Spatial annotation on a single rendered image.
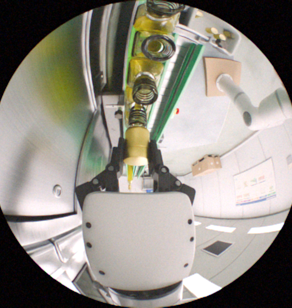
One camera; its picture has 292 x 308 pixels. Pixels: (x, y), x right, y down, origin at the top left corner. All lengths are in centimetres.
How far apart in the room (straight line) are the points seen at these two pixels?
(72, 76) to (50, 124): 10
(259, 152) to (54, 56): 383
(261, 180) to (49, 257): 381
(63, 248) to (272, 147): 379
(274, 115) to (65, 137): 50
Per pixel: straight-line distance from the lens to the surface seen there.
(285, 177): 366
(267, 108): 38
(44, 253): 18
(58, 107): 17
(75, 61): 22
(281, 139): 367
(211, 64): 56
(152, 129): 58
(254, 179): 380
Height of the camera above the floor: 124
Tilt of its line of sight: 24 degrees down
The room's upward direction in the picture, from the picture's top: 179 degrees clockwise
